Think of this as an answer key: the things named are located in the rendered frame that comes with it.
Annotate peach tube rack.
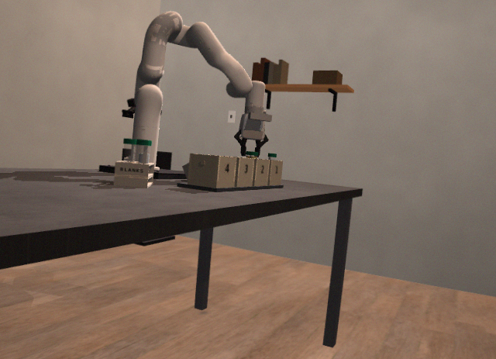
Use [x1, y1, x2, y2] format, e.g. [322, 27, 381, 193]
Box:
[114, 161, 154, 188]

